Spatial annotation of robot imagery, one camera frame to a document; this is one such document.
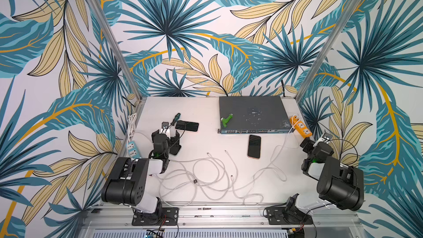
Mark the coiled white power cord left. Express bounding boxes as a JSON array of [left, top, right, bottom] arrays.
[[127, 112, 138, 141]]

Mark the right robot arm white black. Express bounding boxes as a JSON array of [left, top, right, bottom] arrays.
[[284, 135, 364, 218]]

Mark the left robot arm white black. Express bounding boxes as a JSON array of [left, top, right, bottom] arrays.
[[101, 132, 171, 217]]

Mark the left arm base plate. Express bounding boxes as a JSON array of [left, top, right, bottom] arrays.
[[132, 207, 179, 227]]

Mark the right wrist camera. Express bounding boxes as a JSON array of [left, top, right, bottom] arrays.
[[319, 132, 333, 143]]

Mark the phone with white case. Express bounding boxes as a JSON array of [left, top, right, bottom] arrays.
[[175, 120, 199, 132]]

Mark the white charging cable tangle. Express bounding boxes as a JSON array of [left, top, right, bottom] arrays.
[[155, 151, 265, 208]]

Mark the green plastic tool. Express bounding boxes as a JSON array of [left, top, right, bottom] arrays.
[[220, 113, 233, 128]]

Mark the teal power strip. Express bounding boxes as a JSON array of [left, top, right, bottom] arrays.
[[126, 141, 141, 159]]

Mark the green black screwdriver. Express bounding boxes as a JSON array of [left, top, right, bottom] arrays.
[[170, 113, 181, 126]]

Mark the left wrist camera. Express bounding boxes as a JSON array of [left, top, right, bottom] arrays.
[[161, 122, 170, 133]]

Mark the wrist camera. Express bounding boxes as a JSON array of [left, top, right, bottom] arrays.
[[319, 132, 333, 143], [161, 122, 170, 133]]

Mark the phone with pink case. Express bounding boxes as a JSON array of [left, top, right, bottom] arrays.
[[247, 135, 261, 159]]

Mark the grey network switch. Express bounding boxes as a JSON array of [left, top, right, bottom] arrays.
[[218, 97, 292, 134]]

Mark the aluminium front rail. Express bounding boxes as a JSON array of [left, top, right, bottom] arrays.
[[82, 203, 363, 230]]

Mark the phone with light blue case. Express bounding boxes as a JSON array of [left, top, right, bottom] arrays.
[[170, 137, 181, 156]]

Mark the orange power strip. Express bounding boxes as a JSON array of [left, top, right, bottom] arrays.
[[290, 115, 312, 138]]

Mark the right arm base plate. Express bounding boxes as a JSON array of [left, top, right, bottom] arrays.
[[263, 206, 314, 225]]

